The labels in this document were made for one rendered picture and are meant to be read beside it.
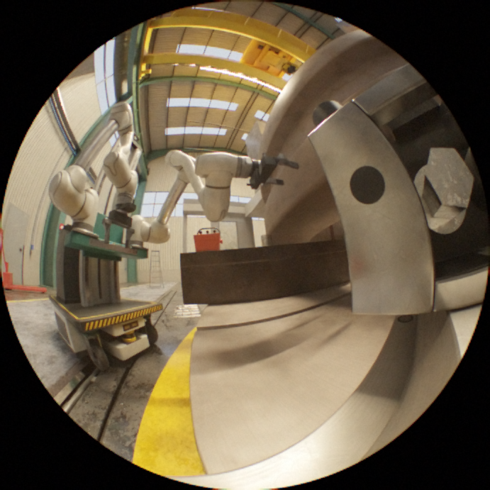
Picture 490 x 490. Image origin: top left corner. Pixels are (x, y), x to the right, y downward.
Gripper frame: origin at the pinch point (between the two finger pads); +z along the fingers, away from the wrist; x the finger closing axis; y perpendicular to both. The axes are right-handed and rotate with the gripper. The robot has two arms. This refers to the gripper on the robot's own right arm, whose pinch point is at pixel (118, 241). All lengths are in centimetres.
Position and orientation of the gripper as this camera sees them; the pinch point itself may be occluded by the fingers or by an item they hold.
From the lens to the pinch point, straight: 75.6
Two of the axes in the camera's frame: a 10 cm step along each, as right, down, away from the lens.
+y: -9.9, 1.1, 0.7
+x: -0.9, -1.8, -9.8
